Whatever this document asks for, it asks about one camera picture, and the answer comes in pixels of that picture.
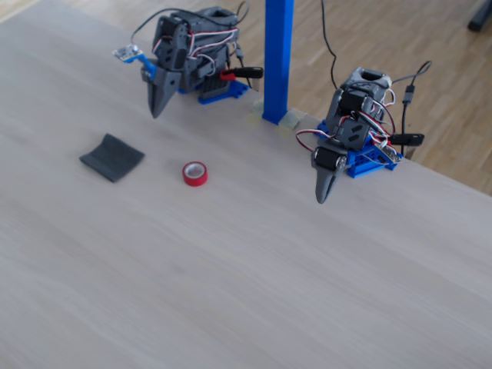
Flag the motor controller circuit board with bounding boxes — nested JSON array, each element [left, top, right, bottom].
[[374, 139, 403, 163]]

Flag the small camera circuit board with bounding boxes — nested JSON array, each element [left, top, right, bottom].
[[111, 43, 141, 62]]

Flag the dark grey folded mat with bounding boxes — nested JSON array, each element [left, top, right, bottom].
[[78, 132, 146, 184]]

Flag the blue arm base plate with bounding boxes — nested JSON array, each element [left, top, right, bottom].
[[198, 78, 251, 105]]

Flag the thin black power cable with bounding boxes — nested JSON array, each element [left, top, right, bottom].
[[320, 0, 339, 90]]

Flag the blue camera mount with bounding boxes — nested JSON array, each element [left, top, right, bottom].
[[130, 53, 159, 84]]

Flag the red white black servo wires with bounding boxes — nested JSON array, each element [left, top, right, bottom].
[[152, 28, 240, 68], [295, 129, 327, 155]]

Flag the grey robot arm without camera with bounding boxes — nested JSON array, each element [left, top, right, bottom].
[[325, 66, 394, 151]]

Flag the grey gripper black servo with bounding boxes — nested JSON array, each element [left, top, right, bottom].
[[311, 139, 349, 205]]

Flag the black camera cable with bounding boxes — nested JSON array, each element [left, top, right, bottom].
[[130, 7, 181, 48]]

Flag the blue vertical post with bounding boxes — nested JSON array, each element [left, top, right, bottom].
[[261, 0, 295, 126]]

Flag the red and black table clamp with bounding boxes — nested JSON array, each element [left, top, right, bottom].
[[219, 66, 264, 81]]

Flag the translucent tape patch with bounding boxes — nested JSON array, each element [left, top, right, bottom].
[[247, 100, 266, 128], [278, 108, 305, 140]]

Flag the grey robot arm with camera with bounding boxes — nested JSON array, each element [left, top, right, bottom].
[[151, 6, 241, 101]]

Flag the red tape roll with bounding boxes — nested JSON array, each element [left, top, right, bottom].
[[181, 161, 209, 188]]

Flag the grey cable with black plug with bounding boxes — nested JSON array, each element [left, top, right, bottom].
[[389, 60, 434, 135]]

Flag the blue base plate with board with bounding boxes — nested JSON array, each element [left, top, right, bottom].
[[316, 119, 404, 179]]

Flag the grey gripper with camera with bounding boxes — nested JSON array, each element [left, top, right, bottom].
[[147, 52, 188, 120]]

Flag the dark furniture foot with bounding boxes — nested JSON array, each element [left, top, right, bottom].
[[467, 0, 492, 32]]

